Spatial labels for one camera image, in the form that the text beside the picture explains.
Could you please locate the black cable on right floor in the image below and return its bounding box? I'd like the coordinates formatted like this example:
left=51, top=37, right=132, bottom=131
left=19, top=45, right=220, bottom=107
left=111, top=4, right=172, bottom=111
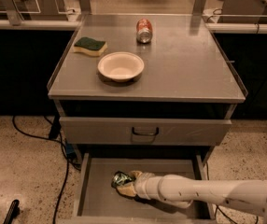
left=205, top=161, right=260, bottom=224

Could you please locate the left grey post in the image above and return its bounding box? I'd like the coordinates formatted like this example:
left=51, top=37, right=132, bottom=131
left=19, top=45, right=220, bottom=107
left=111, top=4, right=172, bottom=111
left=1, top=0, right=22, bottom=26

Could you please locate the orange soda can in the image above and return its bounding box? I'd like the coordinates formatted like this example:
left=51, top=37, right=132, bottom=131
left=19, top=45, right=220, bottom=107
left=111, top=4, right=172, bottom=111
left=136, top=19, right=153, bottom=44

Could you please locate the black object on floor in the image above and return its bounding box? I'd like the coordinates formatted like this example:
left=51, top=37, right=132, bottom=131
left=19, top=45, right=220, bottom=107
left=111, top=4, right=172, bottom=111
left=3, top=199, right=20, bottom=224

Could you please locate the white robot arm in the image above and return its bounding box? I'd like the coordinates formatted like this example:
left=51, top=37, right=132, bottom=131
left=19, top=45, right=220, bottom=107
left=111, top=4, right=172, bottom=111
left=111, top=171, right=267, bottom=224

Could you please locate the black drawer handle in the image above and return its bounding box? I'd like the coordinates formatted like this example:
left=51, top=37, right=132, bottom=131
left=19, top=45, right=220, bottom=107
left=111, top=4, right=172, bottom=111
left=132, top=127, right=160, bottom=136

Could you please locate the closed grey top drawer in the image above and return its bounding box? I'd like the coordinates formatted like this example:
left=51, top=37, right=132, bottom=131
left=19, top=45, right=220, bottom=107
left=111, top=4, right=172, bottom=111
left=60, top=117, right=232, bottom=146

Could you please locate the open grey middle drawer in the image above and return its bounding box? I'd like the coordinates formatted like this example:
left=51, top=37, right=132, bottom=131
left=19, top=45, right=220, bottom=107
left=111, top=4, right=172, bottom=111
left=58, top=153, right=217, bottom=224

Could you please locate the black cable on left floor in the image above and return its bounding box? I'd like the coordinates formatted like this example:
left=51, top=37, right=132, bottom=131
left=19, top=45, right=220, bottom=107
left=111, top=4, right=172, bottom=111
left=12, top=115, right=82, bottom=224

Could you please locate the right grey post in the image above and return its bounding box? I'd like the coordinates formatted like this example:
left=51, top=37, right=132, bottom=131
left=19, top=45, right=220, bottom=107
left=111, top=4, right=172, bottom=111
left=192, top=0, right=206, bottom=15

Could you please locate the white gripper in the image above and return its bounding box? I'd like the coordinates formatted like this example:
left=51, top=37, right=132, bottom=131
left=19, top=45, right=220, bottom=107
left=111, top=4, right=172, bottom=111
left=117, top=171, right=165, bottom=201

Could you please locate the white bowl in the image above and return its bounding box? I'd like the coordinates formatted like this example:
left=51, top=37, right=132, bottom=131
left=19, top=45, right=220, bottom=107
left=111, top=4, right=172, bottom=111
left=97, top=52, right=145, bottom=82

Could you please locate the black cable on floor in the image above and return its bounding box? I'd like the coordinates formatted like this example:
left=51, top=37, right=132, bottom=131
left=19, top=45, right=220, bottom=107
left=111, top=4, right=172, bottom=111
left=12, top=115, right=82, bottom=224
left=205, top=161, right=260, bottom=224

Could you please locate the green soda can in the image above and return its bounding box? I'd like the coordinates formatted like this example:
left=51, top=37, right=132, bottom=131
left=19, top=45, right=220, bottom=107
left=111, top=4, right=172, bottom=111
left=111, top=171, right=135, bottom=189

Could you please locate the grey metal cabinet counter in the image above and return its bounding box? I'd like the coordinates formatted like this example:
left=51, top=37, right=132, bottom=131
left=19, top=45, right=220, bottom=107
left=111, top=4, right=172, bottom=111
left=49, top=14, right=246, bottom=118

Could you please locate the green and yellow sponge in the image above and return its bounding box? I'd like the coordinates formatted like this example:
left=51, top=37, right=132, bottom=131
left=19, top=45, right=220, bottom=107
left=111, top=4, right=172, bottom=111
left=74, top=37, right=107, bottom=57

